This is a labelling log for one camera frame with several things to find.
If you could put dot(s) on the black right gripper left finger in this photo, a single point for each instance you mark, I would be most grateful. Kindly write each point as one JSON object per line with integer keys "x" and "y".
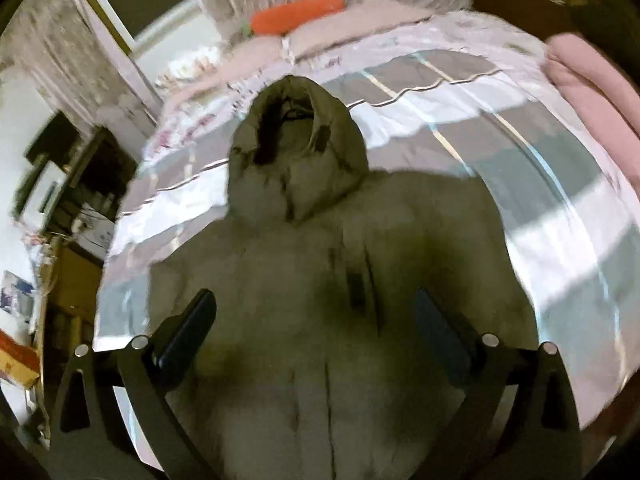
{"x": 89, "y": 439}

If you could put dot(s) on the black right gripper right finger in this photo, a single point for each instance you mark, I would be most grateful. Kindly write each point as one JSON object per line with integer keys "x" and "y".
{"x": 518, "y": 417}

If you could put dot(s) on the olive green puffer jacket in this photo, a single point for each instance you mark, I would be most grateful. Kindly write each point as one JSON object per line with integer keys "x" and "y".
{"x": 315, "y": 367}

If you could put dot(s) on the dark wooden cabinet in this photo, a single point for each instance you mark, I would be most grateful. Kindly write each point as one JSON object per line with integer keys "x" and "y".
{"x": 74, "y": 186}

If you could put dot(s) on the grey white striped bed quilt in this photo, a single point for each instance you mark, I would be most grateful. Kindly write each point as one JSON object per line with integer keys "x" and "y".
{"x": 458, "y": 93}

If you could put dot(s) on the pink folded blanket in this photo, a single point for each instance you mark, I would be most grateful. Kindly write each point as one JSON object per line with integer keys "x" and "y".
{"x": 603, "y": 98}

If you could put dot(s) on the grey patterned curtain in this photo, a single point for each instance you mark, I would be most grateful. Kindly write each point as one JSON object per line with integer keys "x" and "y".
{"x": 76, "y": 62}

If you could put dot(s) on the floral pink pillow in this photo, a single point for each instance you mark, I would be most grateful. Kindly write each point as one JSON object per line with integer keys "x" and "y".
{"x": 355, "y": 22}

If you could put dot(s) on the orange carrot plush pillow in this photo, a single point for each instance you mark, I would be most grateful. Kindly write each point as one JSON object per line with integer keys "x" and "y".
{"x": 282, "y": 19}

